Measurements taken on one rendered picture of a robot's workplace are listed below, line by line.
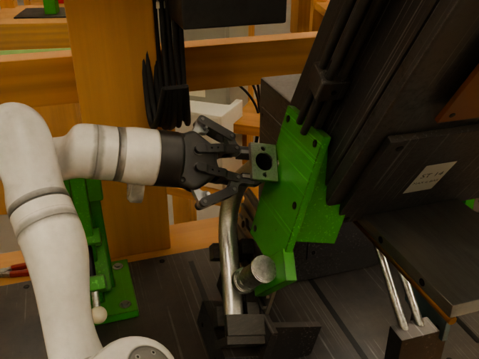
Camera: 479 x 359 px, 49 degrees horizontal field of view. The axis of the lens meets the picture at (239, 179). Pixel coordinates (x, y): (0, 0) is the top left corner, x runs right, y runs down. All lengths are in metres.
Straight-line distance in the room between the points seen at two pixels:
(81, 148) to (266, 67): 0.55
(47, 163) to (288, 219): 0.31
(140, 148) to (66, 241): 0.15
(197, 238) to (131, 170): 0.50
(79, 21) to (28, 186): 0.38
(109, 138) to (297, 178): 0.24
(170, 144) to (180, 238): 0.49
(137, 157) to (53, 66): 0.40
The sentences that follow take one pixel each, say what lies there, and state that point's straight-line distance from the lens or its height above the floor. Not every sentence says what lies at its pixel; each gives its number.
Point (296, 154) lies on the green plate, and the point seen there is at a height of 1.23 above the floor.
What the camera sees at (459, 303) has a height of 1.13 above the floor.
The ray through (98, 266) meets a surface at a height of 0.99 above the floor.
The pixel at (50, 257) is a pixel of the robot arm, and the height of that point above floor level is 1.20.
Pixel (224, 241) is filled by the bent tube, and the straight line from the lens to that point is 0.83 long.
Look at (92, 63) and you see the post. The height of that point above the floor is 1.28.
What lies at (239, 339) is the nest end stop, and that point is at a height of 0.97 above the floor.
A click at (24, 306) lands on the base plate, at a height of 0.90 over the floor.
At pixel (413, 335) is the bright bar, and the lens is 0.78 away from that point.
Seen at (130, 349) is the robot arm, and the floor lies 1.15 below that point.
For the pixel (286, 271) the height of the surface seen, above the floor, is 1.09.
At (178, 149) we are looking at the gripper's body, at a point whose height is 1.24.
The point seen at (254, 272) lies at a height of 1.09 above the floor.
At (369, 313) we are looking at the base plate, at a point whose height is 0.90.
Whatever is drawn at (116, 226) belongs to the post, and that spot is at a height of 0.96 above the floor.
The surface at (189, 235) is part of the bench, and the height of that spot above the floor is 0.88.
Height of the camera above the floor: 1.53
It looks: 28 degrees down
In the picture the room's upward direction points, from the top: straight up
